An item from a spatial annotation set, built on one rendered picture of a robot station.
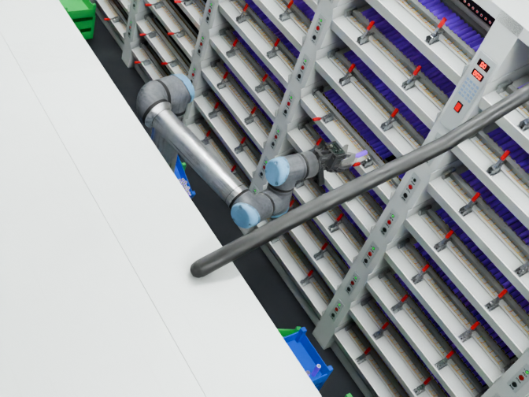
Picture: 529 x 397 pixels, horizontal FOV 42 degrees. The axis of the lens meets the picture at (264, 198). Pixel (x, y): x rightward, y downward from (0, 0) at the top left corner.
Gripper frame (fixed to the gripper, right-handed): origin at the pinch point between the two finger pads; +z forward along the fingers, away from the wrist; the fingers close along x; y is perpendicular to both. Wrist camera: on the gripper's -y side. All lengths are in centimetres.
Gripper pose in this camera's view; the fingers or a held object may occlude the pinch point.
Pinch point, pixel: (352, 157)
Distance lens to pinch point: 250.6
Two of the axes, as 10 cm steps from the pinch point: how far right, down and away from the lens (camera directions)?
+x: -5.2, -7.0, 4.9
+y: 2.9, -6.9, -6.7
